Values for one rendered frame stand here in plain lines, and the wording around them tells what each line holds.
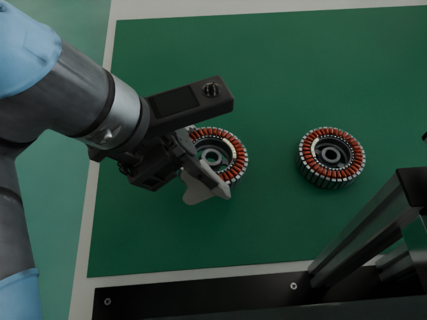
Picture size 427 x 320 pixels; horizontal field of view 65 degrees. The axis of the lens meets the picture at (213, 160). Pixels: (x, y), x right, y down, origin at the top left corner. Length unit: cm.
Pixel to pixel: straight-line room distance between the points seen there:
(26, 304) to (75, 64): 18
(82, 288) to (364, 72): 68
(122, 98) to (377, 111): 54
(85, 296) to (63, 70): 36
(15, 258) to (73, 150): 138
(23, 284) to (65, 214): 123
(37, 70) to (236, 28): 64
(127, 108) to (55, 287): 113
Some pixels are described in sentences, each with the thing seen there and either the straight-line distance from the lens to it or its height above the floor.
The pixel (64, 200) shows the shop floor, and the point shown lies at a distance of 153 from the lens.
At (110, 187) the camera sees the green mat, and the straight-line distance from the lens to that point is 61.
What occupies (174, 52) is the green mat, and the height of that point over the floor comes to 75.
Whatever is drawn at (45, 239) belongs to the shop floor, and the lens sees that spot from 149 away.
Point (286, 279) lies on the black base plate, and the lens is 52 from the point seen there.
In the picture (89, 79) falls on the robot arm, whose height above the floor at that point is 106.
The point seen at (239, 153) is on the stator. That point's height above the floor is 83.
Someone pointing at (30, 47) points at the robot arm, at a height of 111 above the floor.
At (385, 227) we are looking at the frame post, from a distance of 31.
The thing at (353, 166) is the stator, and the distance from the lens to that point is 61.
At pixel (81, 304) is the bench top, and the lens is 56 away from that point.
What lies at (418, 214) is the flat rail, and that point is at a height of 104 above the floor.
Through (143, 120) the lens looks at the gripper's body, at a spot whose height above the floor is 99.
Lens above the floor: 127
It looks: 58 degrees down
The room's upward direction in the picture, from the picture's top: straight up
